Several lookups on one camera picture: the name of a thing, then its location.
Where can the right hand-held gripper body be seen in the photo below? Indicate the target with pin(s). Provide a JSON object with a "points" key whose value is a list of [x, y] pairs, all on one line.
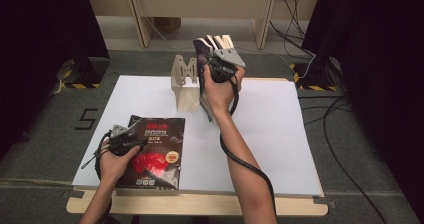
{"points": [[228, 58]]}

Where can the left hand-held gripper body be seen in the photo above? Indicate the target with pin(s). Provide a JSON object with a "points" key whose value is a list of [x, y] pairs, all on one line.
{"points": [[120, 144]]}

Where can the white magazine with picture grid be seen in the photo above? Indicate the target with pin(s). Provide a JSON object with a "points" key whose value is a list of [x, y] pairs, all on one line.
{"points": [[226, 40]]}

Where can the wooden expandable book rack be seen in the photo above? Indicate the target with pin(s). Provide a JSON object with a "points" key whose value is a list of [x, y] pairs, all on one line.
{"points": [[186, 97]]}

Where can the person's left hand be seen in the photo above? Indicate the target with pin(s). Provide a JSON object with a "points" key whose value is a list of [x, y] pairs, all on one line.
{"points": [[116, 169]]}

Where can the person's right hand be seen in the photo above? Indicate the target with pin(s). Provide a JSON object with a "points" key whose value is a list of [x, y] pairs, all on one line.
{"points": [[220, 95]]}

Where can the beige wooden desk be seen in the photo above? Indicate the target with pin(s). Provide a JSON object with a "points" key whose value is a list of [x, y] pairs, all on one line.
{"points": [[200, 0]]}

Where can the black stand base striped tape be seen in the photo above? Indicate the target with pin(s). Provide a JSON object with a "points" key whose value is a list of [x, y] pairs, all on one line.
{"points": [[90, 70], [316, 75]]}

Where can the wooden table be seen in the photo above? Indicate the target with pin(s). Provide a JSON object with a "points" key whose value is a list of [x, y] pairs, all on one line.
{"points": [[200, 205]]}

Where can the black curtain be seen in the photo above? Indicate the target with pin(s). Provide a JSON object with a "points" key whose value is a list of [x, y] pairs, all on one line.
{"points": [[40, 50], [376, 67]]}

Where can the white table sheet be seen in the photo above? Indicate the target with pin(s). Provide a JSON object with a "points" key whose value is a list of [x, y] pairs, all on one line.
{"points": [[303, 170]]}

